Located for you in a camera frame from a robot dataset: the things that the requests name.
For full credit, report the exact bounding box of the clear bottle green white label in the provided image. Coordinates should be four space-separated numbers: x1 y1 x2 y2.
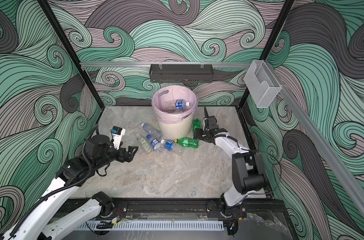
135 133 152 154

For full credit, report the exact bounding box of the blue label bottle white cap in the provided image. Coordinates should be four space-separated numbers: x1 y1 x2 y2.
163 99 191 112

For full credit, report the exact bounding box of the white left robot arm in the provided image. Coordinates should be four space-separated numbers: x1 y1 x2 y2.
0 126 139 240

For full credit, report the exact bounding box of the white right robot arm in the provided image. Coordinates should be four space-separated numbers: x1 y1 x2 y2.
194 108 268 218

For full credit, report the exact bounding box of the cream ribbed trash bin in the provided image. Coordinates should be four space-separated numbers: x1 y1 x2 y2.
158 115 193 140

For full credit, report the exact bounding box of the pink bin liner bag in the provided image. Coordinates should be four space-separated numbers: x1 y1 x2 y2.
152 85 199 124

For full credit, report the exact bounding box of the green bottle yellow cap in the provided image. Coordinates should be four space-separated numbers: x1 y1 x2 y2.
174 137 199 149

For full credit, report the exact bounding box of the clear bottle blue striped label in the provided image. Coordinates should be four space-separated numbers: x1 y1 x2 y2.
146 135 163 153

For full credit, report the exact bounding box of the clear bottle white cap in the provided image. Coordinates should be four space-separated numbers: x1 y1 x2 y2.
141 123 163 140

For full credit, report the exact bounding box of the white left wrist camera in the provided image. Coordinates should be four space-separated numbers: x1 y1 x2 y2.
111 126 126 150

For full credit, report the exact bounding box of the black frame post right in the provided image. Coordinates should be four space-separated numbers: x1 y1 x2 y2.
239 1 294 109

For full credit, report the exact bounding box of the black frame post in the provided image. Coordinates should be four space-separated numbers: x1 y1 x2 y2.
37 0 105 111
239 1 294 109

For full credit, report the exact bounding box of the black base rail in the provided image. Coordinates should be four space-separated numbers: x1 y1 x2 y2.
113 198 227 218

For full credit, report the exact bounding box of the aluminium rail back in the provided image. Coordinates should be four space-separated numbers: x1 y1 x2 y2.
79 61 251 69

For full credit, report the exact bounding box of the aluminium rail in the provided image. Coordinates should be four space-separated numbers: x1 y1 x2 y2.
79 61 251 69
264 63 364 218

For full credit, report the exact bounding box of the black wall tray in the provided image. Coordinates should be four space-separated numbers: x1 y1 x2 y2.
149 65 214 83

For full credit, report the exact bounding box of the clear acrylic wall holder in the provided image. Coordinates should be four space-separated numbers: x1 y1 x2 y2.
244 60 282 109

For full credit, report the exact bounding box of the white slotted cable duct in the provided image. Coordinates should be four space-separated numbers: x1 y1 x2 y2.
76 220 225 232

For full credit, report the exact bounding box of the aluminium rail right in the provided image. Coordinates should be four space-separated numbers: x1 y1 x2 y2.
264 63 364 218

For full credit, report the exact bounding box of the black frame post left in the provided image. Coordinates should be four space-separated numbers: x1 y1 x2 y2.
37 0 105 111

